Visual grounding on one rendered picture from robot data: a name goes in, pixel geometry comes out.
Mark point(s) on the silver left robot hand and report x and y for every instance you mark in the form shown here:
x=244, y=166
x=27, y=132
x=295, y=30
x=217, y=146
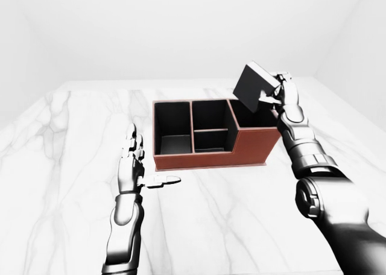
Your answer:
x=128, y=175

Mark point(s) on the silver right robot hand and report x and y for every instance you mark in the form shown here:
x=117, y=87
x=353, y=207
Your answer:
x=288, y=91

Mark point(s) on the black book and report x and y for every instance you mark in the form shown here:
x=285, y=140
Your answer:
x=250, y=86

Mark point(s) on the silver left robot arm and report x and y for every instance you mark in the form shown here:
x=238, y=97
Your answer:
x=123, y=229

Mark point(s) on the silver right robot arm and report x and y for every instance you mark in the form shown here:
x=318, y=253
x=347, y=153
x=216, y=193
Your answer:
x=319, y=178

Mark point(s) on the red-brown desk caddy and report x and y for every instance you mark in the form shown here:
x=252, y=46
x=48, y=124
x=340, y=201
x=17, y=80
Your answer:
x=205, y=142

